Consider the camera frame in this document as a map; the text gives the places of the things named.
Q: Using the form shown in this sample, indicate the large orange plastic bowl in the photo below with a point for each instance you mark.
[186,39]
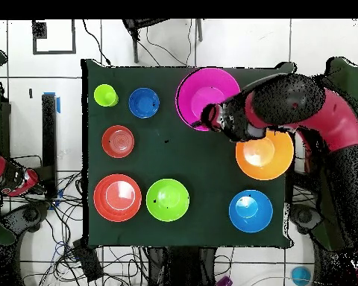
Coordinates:
[264,161]

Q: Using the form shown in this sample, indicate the small red-orange plastic bowl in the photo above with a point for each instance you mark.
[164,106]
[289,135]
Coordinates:
[117,141]

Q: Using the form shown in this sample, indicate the dark grey floor equipment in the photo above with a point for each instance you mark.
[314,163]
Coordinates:
[304,217]

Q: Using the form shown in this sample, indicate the blue tape strip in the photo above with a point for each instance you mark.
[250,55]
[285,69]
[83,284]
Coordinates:
[58,105]

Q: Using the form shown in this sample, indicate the black round floor stand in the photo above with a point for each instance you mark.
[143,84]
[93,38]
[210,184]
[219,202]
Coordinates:
[26,214]

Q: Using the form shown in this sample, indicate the lime green plastic bowl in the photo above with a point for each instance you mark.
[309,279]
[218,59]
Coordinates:
[167,205]

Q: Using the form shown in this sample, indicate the black square floor frame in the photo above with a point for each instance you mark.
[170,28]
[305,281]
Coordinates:
[39,29]

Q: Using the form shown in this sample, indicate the wide red-orange plastic bowl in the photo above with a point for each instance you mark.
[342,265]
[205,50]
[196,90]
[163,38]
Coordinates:
[117,197]

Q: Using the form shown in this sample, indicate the light blue plastic bowl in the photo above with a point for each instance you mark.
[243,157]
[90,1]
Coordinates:
[250,211]

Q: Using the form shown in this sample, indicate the black pedestal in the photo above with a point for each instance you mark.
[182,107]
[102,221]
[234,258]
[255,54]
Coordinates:
[182,268]

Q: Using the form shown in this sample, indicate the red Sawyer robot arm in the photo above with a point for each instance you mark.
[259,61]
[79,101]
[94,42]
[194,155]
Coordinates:
[331,119]

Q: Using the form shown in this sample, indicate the large pink plastic bowl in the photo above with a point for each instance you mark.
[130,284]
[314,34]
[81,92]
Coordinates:
[197,86]

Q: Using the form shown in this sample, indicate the lime green plastic cup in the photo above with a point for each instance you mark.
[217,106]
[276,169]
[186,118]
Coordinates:
[103,93]

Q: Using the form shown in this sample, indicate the small dark blue bowl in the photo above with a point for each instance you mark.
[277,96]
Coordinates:
[144,102]

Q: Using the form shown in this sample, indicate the small purple floor object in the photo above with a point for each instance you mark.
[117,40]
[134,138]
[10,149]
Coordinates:
[225,281]

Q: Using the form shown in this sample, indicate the small black floor marker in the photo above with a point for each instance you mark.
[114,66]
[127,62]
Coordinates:
[30,93]

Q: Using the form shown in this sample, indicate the black power brick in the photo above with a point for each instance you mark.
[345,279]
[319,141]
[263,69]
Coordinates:
[88,262]

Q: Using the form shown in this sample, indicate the light blue round floor object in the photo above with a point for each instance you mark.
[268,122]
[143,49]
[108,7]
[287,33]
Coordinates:
[301,275]

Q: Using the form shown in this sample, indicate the black camera tripod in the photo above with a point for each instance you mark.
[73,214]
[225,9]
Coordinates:
[135,50]

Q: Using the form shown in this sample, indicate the long black bar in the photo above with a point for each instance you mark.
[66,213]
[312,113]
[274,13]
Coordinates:
[49,149]

